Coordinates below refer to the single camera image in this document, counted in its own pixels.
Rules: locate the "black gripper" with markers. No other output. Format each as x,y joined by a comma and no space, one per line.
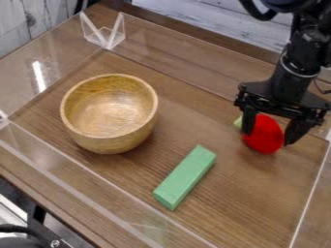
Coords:
255,99

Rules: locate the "red plush strawberry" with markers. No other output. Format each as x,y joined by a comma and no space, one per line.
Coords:
267,137

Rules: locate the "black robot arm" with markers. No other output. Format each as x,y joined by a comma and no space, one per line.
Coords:
283,95

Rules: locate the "green rectangular block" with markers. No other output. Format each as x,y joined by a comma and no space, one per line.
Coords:
176,185

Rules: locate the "wooden bowl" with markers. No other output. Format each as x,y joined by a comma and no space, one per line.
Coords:
108,112

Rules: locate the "black table leg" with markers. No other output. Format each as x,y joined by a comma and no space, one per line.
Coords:
39,214

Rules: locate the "clear acrylic corner bracket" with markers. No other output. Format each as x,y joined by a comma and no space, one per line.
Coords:
103,37

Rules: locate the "clear acrylic tray wall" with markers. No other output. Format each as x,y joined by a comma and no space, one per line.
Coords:
101,212

